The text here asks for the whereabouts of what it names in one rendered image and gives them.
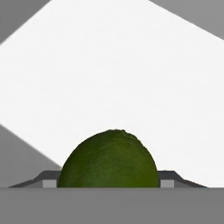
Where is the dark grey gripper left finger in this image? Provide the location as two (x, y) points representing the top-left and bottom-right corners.
(8, 170), (62, 189)

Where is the white fridge drawer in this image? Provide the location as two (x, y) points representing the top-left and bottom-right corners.
(0, 0), (224, 189)

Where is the green lime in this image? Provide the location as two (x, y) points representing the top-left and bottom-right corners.
(57, 129), (161, 189)

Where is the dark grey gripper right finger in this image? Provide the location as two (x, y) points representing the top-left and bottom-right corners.
(157, 170), (208, 189)

